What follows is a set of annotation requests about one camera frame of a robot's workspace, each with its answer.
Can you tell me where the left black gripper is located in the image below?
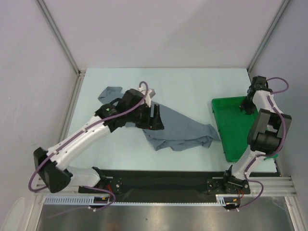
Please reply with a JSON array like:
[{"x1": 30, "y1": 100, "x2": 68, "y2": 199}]
[{"x1": 127, "y1": 103, "x2": 164, "y2": 130}]

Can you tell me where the grey-blue t shirt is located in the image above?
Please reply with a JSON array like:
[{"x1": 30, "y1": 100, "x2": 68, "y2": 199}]
[{"x1": 97, "y1": 86, "x2": 221, "y2": 152}]

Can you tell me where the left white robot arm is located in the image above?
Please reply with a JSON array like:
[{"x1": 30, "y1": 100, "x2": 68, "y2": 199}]
[{"x1": 33, "y1": 87, "x2": 164, "y2": 193}]

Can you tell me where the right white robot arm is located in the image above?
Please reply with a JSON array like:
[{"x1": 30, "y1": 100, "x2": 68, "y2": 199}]
[{"x1": 222, "y1": 76, "x2": 292, "y2": 193}]

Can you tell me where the green plastic tray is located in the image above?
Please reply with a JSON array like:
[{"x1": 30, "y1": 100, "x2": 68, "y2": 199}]
[{"x1": 211, "y1": 96, "x2": 258, "y2": 163}]

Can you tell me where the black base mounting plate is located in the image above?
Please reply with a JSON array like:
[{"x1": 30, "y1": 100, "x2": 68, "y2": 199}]
[{"x1": 78, "y1": 168, "x2": 250, "y2": 194}]

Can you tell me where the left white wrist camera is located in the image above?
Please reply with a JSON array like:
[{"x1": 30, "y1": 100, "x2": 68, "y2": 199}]
[{"x1": 138, "y1": 87, "x2": 155, "y2": 107}]

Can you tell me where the aluminium frame rail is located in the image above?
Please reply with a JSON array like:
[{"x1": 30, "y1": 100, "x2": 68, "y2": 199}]
[{"x1": 36, "y1": 177, "x2": 297, "y2": 197}]

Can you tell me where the white slotted cable duct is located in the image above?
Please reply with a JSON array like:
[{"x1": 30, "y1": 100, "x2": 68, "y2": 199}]
[{"x1": 43, "y1": 194, "x2": 236, "y2": 206}]

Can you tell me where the right aluminium corner post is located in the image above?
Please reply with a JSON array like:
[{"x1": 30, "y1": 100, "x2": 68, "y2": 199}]
[{"x1": 246, "y1": 0, "x2": 292, "y2": 75}]

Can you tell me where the aluminium corner post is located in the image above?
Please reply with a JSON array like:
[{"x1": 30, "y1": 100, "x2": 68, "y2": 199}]
[
  {"x1": 35, "y1": 0, "x2": 80, "y2": 75},
  {"x1": 246, "y1": 0, "x2": 292, "y2": 75}
]

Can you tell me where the left aluminium corner post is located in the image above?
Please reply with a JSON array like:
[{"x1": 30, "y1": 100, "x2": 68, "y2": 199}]
[{"x1": 35, "y1": 0, "x2": 80, "y2": 75}]

